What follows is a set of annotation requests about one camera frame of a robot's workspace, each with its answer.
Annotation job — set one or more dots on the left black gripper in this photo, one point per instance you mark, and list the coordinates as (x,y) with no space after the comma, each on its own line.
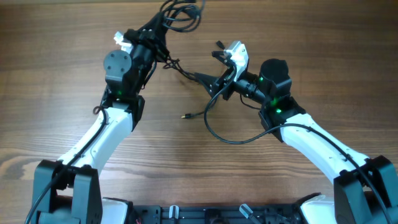
(155,38)

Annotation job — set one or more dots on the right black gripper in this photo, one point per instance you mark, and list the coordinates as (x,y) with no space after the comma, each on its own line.
(227,80)

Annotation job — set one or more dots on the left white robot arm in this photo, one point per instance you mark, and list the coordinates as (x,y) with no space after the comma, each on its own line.
(68,190)

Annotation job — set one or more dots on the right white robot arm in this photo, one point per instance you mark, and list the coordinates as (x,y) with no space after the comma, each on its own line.
(365,189)

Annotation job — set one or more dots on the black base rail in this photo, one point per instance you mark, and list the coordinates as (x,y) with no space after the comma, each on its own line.
(274,213)

